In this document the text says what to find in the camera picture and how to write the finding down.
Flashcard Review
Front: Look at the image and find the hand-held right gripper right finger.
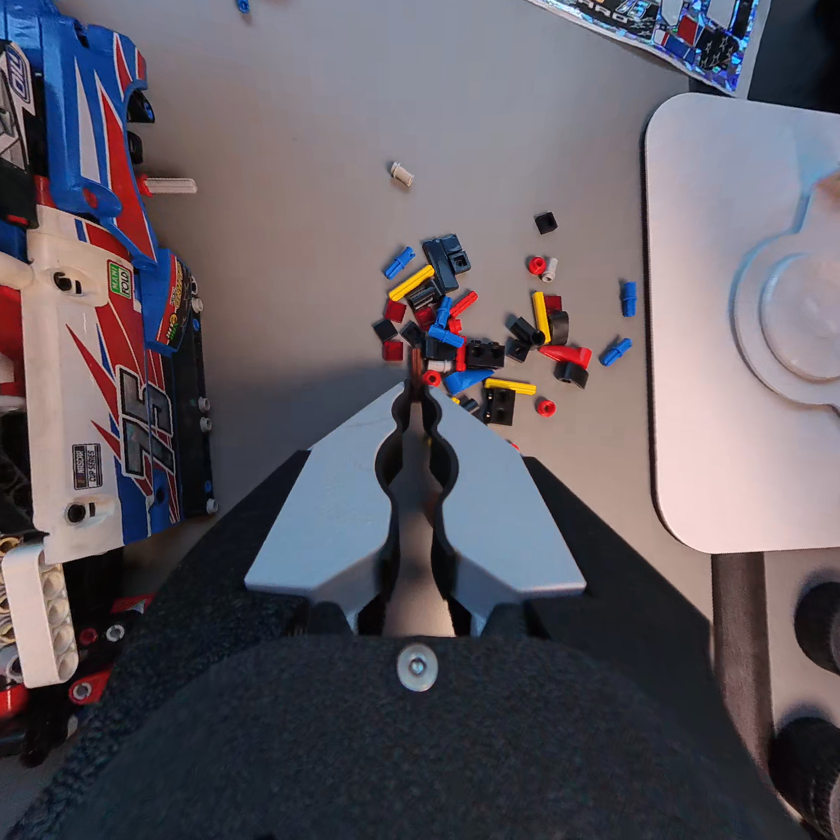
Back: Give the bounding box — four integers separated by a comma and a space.
423, 386, 588, 637

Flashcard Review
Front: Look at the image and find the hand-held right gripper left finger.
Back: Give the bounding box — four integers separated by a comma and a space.
244, 381, 411, 636

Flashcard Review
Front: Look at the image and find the pile of colourful lego pieces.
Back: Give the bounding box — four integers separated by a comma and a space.
371, 233, 639, 427

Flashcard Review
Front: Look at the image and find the lego race car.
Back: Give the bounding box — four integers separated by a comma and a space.
0, 0, 217, 769

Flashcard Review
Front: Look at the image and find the black lego tyre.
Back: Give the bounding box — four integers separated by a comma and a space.
768, 715, 840, 821
793, 577, 840, 660

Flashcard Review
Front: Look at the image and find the white book stand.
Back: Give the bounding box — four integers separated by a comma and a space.
643, 92, 840, 555

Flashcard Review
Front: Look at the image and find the holographic sticker sheet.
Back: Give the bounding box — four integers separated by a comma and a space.
525, 0, 762, 89

